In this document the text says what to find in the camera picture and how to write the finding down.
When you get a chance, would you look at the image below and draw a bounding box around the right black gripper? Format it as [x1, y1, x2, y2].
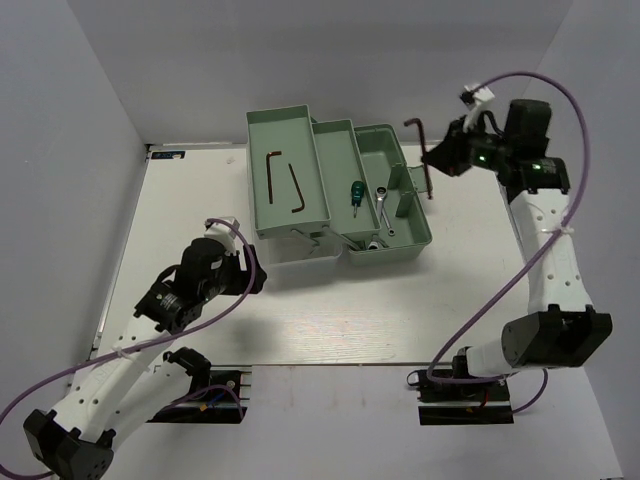
[419, 114, 511, 177]

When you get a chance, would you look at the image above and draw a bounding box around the dark hex key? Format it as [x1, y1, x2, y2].
[288, 163, 306, 214]
[265, 150, 282, 205]
[403, 117, 433, 200]

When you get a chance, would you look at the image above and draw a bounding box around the large silver ratchet wrench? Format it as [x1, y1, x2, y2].
[376, 186, 395, 237]

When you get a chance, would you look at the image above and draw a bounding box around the green stubby screwdriver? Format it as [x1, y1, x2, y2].
[350, 180, 366, 218]

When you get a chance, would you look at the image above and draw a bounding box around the green toolbox with clear lid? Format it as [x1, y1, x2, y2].
[246, 105, 432, 268]

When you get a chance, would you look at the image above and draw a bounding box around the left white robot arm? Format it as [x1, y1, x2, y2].
[23, 237, 266, 479]

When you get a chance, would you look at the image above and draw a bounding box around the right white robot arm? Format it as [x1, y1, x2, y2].
[423, 95, 613, 399]

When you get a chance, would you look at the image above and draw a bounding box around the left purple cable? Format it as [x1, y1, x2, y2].
[0, 217, 259, 476]

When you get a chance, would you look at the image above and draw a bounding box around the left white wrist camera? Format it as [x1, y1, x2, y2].
[204, 216, 240, 255]

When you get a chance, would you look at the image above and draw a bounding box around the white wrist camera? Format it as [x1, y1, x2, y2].
[459, 84, 495, 132]
[204, 216, 240, 255]

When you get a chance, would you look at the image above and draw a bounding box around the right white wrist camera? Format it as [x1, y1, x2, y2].
[459, 84, 495, 132]

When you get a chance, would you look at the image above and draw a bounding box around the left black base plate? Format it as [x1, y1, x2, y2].
[149, 366, 252, 425]

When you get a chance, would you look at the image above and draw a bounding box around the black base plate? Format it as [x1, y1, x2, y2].
[406, 369, 514, 426]
[149, 366, 252, 425]

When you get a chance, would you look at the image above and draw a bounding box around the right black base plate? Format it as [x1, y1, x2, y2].
[406, 369, 514, 426]

